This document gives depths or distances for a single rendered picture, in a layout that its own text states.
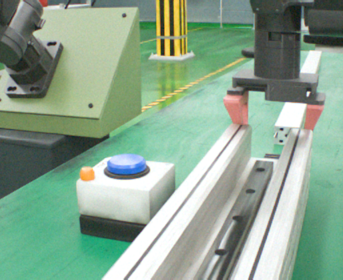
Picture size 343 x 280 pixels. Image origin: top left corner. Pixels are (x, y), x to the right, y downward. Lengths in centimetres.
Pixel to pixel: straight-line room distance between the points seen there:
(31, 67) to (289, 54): 47
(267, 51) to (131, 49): 39
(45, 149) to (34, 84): 13
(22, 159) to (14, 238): 37
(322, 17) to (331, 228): 23
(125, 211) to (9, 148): 45
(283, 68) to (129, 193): 24
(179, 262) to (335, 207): 29
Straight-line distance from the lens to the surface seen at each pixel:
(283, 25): 60
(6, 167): 94
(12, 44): 82
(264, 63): 61
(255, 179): 52
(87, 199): 52
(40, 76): 92
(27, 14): 84
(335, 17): 59
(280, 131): 81
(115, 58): 90
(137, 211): 50
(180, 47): 704
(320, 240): 53
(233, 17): 1204
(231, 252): 38
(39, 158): 88
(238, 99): 62
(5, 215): 60
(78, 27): 99
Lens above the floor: 103
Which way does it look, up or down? 17 degrees down
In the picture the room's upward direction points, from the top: 1 degrees counter-clockwise
